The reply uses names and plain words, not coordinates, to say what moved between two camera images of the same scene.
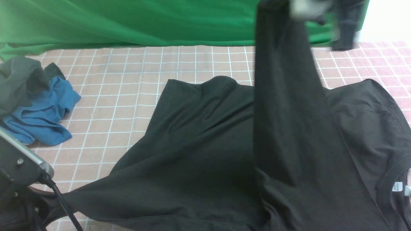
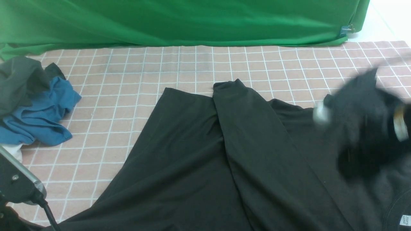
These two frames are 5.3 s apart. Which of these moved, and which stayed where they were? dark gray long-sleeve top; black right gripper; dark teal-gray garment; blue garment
Moved: black right gripper; dark gray long-sleeve top
Stayed: dark teal-gray garment; blue garment
